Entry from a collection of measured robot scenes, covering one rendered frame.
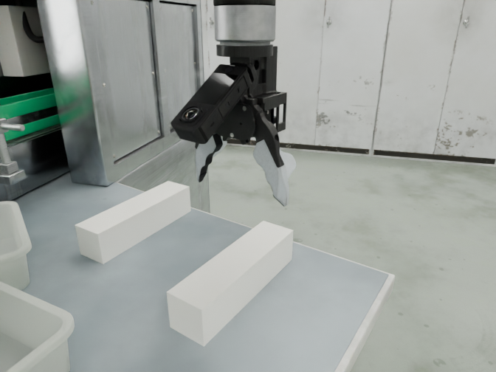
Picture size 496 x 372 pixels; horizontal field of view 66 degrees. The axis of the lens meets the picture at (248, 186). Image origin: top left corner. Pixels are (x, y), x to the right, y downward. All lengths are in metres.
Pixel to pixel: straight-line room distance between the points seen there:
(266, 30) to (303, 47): 3.08
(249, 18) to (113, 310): 0.44
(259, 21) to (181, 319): 0.38
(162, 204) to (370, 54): 2.94
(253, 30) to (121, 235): 0.43
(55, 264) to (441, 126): 3.34
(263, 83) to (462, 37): 3.15
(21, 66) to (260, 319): 0.97
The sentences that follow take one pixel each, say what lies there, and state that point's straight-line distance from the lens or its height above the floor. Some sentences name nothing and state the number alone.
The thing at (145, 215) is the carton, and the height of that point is 0.80.
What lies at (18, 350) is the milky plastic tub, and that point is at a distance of 0.60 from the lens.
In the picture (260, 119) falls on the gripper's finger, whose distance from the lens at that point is 0.47.
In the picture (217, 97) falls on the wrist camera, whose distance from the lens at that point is 0.45.
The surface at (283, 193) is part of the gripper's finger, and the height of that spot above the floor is 0.93.
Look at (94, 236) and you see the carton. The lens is 0.71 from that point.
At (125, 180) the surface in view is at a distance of 1.10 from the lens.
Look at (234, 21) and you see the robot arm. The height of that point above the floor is 1.14.
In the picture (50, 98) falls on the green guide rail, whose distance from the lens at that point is 1.15.
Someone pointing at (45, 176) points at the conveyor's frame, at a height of 0.77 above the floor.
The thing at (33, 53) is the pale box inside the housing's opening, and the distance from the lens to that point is 1.29.
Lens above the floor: 1.14
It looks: 23 degrees down
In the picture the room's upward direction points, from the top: straight up
